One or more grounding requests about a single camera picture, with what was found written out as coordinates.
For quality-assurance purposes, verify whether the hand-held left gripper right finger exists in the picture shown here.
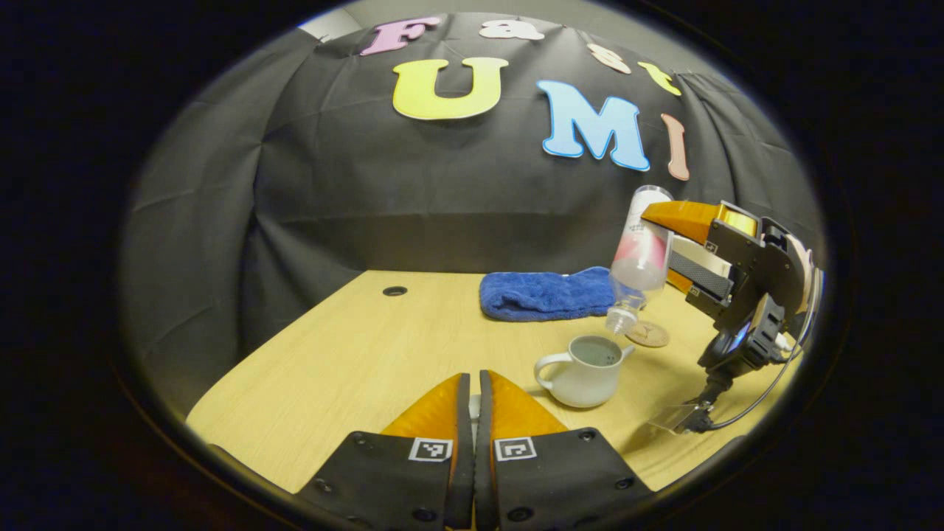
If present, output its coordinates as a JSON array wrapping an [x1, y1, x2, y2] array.
[[474, 370, 653, 531]]

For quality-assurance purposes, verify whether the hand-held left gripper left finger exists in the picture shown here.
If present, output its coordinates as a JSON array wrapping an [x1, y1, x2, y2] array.
[[295, 372, 473, 531]]

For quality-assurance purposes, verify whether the clear plastic water bottle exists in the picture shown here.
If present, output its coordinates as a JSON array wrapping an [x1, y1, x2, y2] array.
[[605, 185, 674, 336]]

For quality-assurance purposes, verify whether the round cork coaster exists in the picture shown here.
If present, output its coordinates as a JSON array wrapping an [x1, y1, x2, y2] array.
[[625, 319, 670, 348]]

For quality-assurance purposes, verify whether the white ceramic teacup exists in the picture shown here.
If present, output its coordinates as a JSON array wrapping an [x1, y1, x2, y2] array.
[[534, 336, 636, 409]]

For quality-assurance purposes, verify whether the blue towel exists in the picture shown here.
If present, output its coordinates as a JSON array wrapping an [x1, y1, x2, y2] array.
[[479, 266, 617, 322]]

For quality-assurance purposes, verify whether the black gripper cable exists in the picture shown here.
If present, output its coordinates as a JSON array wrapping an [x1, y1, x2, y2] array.
[[704, 295, 821, 432]]

